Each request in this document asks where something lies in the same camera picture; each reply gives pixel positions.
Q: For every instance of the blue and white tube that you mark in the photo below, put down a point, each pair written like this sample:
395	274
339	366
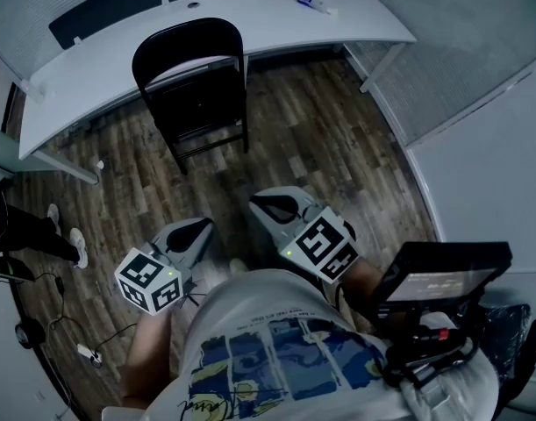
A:
309	2

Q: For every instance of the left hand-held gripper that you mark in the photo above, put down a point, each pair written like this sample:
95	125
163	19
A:
149	283

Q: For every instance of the person's right forearm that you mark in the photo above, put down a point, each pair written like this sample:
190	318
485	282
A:
362	279

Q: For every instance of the black folding chair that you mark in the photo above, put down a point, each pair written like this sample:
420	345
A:
193	33

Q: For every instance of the person's white shoe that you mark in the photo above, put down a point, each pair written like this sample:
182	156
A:
80	246
238	266
53	217

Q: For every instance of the person's white printed shirt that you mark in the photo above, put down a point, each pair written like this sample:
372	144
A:
272	301

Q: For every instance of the long white desk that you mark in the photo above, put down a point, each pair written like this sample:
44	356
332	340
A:
294	24

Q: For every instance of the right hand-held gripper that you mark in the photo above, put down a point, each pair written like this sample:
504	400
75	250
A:
320	248

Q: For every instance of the person's left white shoe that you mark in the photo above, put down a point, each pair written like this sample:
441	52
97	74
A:
238	266

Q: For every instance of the black chest-mounted monitor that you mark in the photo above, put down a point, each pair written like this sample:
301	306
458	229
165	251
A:
447	270

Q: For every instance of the long black desk divider panel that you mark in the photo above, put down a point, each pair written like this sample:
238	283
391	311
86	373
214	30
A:
118	11

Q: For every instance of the white power strip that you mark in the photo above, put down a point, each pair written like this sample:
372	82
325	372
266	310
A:
90	353

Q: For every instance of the black round device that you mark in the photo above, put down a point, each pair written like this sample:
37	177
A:
30	333

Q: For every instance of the person's left forearm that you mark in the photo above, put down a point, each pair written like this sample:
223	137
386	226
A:
151	358

